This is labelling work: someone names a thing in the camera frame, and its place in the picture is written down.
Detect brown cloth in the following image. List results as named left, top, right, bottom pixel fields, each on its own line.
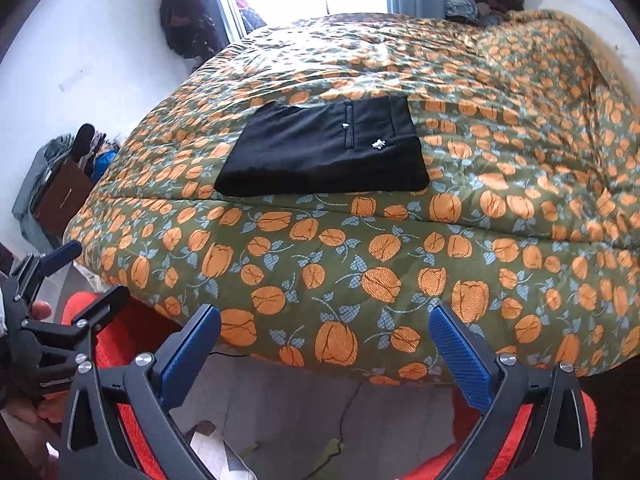
left=477, top=0, right=523, bottom=27

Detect red garment by window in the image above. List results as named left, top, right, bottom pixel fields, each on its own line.
left=234, top=0, right=268, bottom=33

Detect dark hanging clothes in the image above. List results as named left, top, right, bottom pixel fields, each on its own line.
left=156, top=0, right=233, bottom=73

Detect white paper sheet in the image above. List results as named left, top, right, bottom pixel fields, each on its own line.
left=182, top=420, right=261, bottom=480

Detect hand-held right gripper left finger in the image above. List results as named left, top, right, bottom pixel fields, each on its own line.
left=59, top=304, right=223, bottom=480

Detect green paper scrap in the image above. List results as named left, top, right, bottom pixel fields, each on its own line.
left=305, top=437, right=347, bottom=476

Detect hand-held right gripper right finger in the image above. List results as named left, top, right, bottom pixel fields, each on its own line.
left=429, top=305, right=593, bottom=480

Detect black pants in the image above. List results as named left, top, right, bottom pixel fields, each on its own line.
left=215, top=95, right=431, bottom=196

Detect black shoe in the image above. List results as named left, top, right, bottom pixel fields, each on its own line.
left=72, top=124, right=97, bottom=173

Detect black cable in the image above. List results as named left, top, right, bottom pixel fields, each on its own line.
left=207, top=350, right=366, bottom=456

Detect person's orange fleece clothing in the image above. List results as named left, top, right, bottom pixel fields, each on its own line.
left=62, top=292, right=598, bottom=480

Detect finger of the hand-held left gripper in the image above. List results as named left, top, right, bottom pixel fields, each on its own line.
left=9, top=240, right=83, bottom=311
left=22, top=285, right=132, bottom=391

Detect brown bedside cabinet with clothes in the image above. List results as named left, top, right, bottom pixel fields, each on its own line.
left=12, top=134, right=76, bottom=231

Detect blue bag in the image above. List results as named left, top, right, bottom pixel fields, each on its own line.
left=92, top=149, right=119, bottom=183

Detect green orange floral blanket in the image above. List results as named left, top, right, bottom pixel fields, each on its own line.
left=64, top=9, right=640, bottom=386

